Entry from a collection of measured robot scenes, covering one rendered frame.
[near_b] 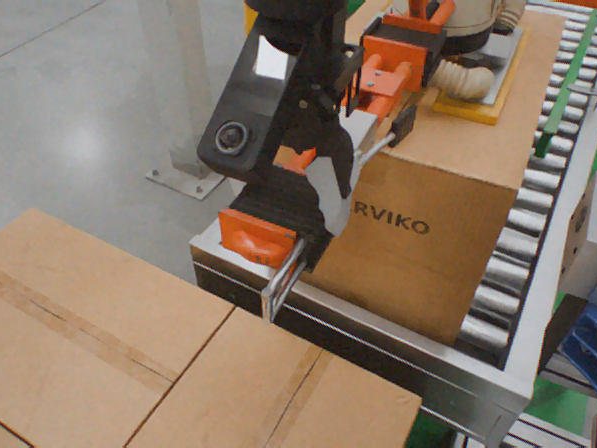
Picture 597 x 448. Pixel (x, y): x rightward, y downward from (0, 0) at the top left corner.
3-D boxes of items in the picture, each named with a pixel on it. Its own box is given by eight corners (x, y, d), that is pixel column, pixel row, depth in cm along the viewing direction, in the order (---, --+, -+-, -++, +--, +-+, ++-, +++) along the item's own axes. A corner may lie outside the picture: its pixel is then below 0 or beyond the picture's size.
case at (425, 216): (363, 129, 147) (381, -17, 119) (507, 167, 135) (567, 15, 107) (265, 275, 109) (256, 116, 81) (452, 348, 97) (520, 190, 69)
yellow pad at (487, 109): (477, 26, 103) (484, 1, 100) (529, 36, 100) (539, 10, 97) (430, 112, 82) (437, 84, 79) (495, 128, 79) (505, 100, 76)
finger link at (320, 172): (384, 203, 47) (357, 115, 42) (362, 246, 44) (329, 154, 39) (354, 204, 49) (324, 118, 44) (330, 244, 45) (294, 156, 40)
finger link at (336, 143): (368, 189, 41) (336, 88, 36) (361, 200, 40) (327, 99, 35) (318, 190, 44) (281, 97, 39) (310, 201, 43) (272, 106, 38)
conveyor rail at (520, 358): (615, 4, 243) (634, -39, 229) (627, 7, 241) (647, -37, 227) (474, 423, 102) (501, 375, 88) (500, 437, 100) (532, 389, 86)
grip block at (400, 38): (374, 51, 75) (379, 10, 71) (440, 65, 72) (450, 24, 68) (353, 77, 70) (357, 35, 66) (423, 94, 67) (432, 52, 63)
